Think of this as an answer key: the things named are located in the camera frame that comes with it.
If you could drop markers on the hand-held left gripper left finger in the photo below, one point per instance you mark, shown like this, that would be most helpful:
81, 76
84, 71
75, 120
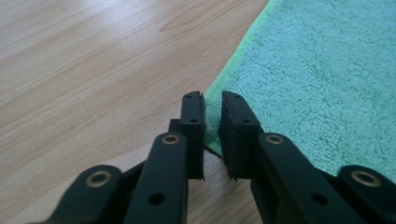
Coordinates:
193, 137

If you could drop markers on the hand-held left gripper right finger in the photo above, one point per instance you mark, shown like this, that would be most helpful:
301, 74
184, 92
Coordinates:
238, 140

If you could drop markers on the green towel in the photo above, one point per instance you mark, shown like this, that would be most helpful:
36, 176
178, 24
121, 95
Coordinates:
311, 77

